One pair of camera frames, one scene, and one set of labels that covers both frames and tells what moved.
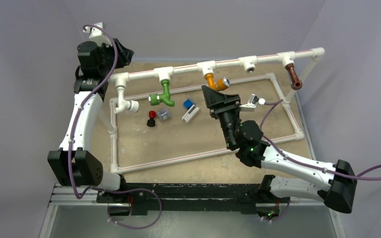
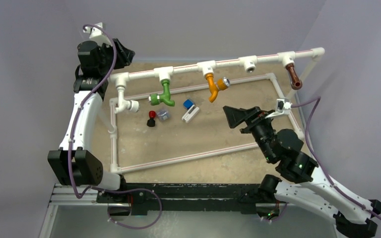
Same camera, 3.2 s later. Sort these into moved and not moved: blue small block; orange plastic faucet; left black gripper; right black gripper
Moved: right black gripper
Not moved: left black gripper; orange plastic faucet; blue small block
